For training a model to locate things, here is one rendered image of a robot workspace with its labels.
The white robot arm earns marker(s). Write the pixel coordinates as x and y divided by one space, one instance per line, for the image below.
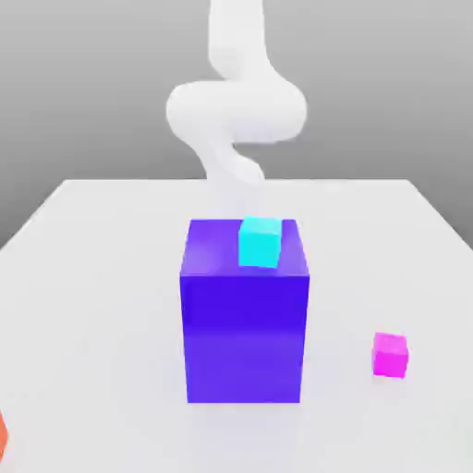
236 107

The small cyan cube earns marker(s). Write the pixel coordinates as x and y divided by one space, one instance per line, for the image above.
258 245

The small magenta cube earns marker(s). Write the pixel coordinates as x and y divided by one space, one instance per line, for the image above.
390 358

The small orange cube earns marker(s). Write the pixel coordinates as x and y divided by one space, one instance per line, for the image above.
2 438

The large purple box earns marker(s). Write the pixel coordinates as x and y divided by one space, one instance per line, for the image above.
244 332

